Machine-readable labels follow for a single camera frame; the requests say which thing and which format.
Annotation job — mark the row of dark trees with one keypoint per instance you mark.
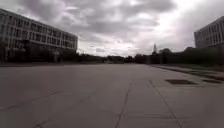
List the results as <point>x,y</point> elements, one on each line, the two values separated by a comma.
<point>173,57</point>

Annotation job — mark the dark ground grate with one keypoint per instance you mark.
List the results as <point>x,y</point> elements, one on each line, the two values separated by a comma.
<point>213,81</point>
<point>181,81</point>

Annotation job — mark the large glass-fronted building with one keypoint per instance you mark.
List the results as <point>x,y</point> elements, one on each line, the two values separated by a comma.
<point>36,35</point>

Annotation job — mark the grass strip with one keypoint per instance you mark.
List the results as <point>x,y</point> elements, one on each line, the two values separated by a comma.
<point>200,67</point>

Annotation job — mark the grey multi-storey building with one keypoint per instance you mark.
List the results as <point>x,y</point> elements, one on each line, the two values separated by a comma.
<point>211,33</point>

